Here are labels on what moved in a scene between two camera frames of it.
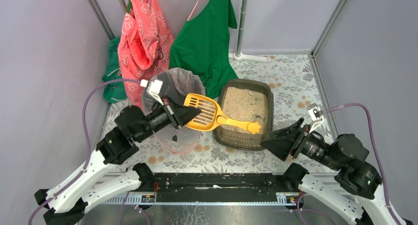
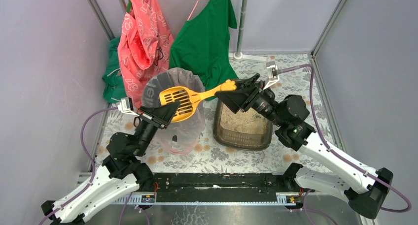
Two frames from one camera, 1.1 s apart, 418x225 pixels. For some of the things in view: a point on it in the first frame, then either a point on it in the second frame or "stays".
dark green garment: [114, 93] stays
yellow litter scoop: [210, 117] to [188, 98]
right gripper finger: [285, 143] to [237, 101]
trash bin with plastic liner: [177, 83] stays
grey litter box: [249, 100] stays
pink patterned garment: [145, 43] stays
